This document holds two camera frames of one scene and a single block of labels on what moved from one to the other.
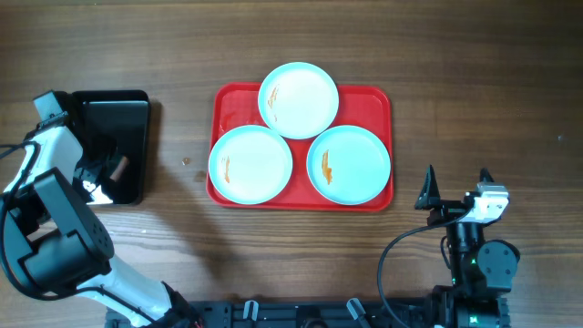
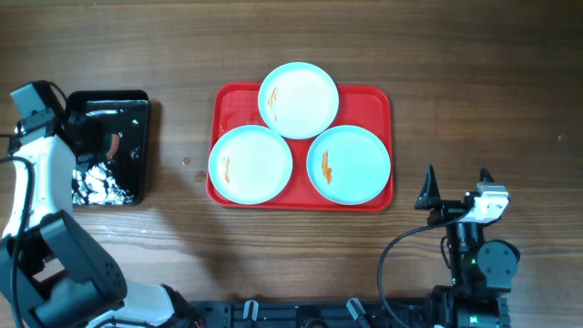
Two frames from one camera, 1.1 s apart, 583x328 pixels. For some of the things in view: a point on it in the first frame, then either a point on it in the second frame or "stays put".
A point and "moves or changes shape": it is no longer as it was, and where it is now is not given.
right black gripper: (452, 206) stays put
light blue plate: (349, 165) stays put
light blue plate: (250, 165) stays put
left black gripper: (96, 169) -> (85, 132)
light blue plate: (299, 100) stays put
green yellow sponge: (119, 169) moves or changes shape
